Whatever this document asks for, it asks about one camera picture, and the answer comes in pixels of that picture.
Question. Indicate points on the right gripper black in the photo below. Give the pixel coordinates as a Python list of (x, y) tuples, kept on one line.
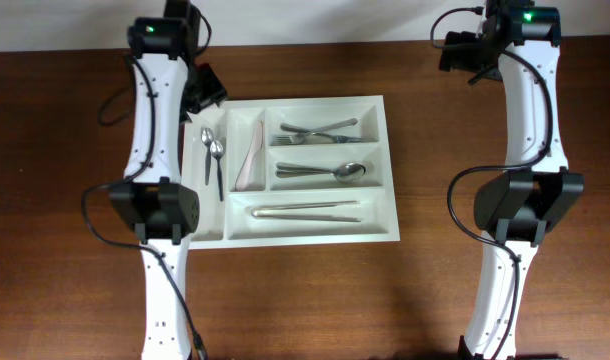
[(462, 42)]

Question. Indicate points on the pink plastic knife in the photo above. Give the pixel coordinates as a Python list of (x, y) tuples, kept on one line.
[(246, 172)]

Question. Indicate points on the steel spoon sideways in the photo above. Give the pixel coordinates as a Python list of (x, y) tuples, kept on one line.
[(347, 172)]

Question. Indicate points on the small steel teaspoon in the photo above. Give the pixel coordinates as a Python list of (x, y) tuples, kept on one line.
[(207, 138), (217, 151)]

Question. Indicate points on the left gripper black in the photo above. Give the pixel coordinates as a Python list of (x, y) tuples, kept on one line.
[(216, 93)]

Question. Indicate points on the steel fork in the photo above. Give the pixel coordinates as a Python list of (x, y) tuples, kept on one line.
[(334, 126)]

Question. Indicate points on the steel fork angled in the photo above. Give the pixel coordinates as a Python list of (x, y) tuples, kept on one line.
[(301, 135)]

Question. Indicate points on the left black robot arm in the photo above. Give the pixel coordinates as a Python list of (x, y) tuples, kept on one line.
[(151, 199)]

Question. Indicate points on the steel serrated tongs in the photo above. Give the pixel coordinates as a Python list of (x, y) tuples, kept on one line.
[(305, 212)]

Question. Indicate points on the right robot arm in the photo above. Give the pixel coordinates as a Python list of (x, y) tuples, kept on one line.
[(518, 44)]

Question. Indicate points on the steel spoon blue-tinted handle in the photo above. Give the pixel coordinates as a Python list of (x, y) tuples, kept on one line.
[(284, 168)]

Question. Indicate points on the white plastic cutlery tray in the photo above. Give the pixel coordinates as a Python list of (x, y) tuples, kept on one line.
[(228, 224)]

